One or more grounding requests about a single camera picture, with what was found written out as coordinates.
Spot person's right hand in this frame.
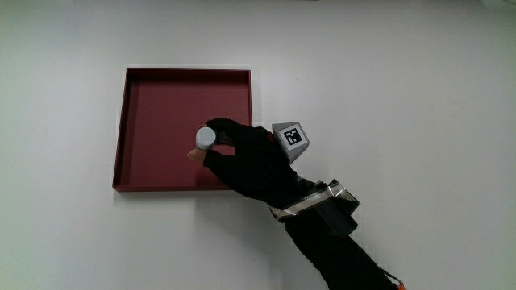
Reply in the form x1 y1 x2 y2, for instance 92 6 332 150
186 117 317 210

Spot white glue stick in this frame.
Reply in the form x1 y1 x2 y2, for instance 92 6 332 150
195 126 234 151

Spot person's right forearm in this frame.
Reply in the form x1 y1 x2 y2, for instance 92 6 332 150
268 179 407 290

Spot dark red square tray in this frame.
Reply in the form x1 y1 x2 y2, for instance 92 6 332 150
112 67 253 193

